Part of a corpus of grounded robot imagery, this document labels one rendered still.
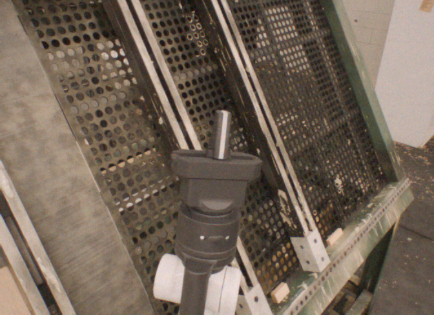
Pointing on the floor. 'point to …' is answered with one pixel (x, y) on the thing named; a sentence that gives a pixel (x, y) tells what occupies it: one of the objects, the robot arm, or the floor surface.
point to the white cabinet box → (409, 69)
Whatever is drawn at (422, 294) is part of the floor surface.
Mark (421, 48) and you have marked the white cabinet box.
